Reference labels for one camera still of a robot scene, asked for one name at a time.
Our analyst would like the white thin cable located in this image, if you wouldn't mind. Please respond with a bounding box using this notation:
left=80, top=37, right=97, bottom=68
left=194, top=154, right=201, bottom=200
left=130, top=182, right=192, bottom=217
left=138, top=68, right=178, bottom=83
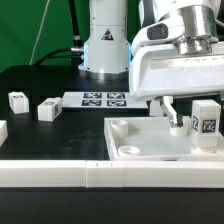
left=29, top=0, right=52, bottom=66

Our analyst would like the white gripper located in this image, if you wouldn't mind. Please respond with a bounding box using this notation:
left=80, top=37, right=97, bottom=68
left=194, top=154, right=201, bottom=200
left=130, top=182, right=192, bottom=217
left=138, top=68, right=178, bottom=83
left=129, top=20, right=224, bottom=128

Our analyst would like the white sheet with tags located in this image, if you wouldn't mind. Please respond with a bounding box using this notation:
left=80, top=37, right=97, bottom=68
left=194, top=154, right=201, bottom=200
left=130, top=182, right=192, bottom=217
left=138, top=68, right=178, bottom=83
left=63, top=92, right=147, bottom=109

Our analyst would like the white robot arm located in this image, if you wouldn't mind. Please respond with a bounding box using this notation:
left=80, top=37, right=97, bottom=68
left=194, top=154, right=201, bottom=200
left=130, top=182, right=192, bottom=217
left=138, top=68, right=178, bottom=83
left=79, top=0, right=224, bottom=126

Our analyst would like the white left fence piece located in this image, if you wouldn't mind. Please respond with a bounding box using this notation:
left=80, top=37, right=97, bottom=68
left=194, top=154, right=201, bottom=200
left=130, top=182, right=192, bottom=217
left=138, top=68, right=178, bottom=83
left=0, top=120, right=8, bottom=147

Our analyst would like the white front fence rail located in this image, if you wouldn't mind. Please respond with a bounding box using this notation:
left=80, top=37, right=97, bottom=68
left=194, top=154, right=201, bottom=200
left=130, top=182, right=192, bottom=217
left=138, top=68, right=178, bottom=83
left=0, top=160, right=224, bottom=188

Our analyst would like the black cable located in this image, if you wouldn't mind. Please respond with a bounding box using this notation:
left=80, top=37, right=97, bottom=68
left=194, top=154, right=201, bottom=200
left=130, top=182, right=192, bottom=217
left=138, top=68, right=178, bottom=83
left=33, top=0, right=85, bottom=66

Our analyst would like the white square tabletop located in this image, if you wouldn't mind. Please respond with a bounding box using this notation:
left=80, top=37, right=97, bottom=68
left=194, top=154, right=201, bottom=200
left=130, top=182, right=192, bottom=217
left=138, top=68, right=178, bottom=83
left=104, top=116, right=224, bottom=162

